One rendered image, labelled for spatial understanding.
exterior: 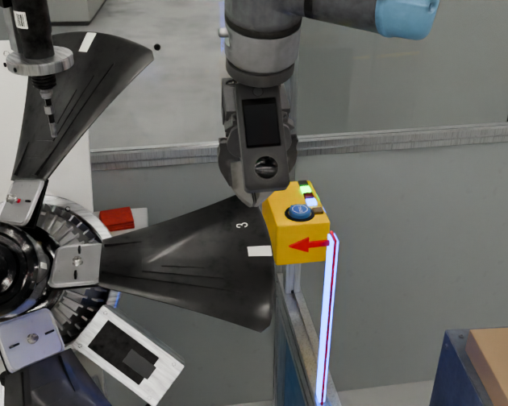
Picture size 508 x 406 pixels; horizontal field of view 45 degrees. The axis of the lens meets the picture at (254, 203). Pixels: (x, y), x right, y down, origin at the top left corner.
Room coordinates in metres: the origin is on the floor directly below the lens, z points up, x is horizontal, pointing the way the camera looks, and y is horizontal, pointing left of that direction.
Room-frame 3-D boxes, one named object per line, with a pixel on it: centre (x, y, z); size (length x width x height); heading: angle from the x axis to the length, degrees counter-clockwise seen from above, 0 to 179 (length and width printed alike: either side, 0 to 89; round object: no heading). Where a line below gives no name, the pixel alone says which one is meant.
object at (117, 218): (1.25, 0.34, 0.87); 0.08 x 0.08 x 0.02; 15
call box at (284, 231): (1.00, -0.08, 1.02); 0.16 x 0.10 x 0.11; 9
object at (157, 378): (0.69, 0.19, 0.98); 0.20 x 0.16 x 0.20; 9
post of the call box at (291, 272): (1.00, -0.08, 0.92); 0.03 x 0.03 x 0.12; 9
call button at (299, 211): (0.95, -0.08, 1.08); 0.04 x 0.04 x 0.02
